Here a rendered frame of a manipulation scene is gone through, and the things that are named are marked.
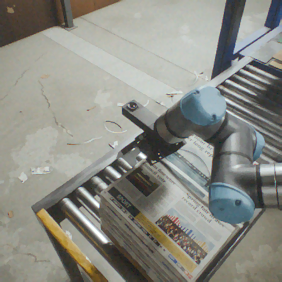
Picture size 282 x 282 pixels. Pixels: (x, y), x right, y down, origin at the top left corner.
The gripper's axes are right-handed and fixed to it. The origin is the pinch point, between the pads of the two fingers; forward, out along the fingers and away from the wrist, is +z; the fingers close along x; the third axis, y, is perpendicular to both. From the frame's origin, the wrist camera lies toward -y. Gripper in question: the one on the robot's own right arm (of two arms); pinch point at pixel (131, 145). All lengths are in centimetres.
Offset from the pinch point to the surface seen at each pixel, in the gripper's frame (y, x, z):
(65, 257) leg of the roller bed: 22, -25, 59
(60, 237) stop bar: 10.4, -26.9, 19.9
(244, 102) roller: 13, 71, 19
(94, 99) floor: -55, 81, 160
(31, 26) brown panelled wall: -182, 105, 234
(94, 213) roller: 11.0, -13.7, 22.4
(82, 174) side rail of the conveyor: -1.8, -7.2, 30.0
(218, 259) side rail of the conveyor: 41.5, 2.1, 0.5
